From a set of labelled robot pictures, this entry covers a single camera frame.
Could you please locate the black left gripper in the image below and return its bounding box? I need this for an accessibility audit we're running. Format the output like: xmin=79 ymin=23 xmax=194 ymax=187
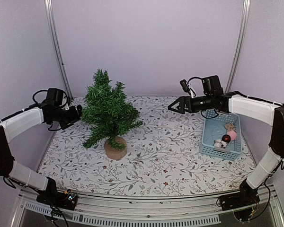
xmin=51 ymin=104 xmax=88 ymax=130

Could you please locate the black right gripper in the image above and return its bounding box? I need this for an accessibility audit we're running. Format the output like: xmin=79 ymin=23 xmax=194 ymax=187
xmin=168 ymin=95 xmax=213 ymax=114

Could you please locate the small green christmas tree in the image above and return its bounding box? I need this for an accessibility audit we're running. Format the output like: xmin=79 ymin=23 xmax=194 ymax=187
xmin=82 ymin=69 xmax=143 ymax=160

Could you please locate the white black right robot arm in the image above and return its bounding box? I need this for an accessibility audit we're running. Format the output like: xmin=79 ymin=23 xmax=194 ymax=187
xmin=168 ymin=75 xmax=284 ymax=210

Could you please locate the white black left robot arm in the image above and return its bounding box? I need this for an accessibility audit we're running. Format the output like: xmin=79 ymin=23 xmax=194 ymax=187
xmin=0 ymin=88 xmax=82 ymax=205

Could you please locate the light blue plastic basket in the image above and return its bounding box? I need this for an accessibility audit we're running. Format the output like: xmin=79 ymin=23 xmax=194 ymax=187
xmin=200 ymin=109 xmax=242 ymax=161

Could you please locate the white cotton berry sprig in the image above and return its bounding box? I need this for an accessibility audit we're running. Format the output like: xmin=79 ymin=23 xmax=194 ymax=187
xmin=214 ymin=139 xmax=228 ymax=148

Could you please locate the dark red bauble ornament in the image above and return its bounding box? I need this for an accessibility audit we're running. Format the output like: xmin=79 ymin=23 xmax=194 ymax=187
xmin=222 ymin=134 xmax=231 ymax=143

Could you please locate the floral patterned table mat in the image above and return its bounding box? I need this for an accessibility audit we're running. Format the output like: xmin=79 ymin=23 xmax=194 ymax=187
xmin=39 ymin=96 xmax=255 ymax=197

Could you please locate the pink pompom ornament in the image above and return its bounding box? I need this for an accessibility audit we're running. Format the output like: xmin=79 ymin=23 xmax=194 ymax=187
xmin=227 ymin=130 xmax=237 ymax=141

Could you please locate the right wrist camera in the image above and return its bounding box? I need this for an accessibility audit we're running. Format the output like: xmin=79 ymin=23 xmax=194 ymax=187
xmin=179 ymin=79 xmax=196 ymax=98

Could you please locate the left aluminium frame post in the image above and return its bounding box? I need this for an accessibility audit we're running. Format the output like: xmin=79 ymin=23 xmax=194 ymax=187
xmin=44 ymin=0 xmax=73 ymax=100

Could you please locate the aluminium frame post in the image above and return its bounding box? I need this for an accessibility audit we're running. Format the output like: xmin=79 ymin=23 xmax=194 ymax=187
xmin=44 ymin=0 xmax=73 ymax=100
xmin=225 ymin=0 xmax=251 ymax=92

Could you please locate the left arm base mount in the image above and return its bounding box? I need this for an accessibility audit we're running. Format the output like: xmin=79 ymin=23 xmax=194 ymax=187
xmin=36 ymin=190 xmax=78 ymax=210

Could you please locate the aluminium front rail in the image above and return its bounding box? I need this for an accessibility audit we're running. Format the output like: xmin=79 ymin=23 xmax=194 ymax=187
xmin=11 ymin=184 xmax=284 ymax=227

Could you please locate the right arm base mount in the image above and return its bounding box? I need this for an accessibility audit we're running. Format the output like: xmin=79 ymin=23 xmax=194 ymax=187
xmin=216 ymin=192 xmax=260 ymax=222

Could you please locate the right aluminium frame post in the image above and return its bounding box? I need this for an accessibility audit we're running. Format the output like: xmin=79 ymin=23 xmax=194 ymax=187
xmin=225 ymin=0 xmax=251 ymax=92

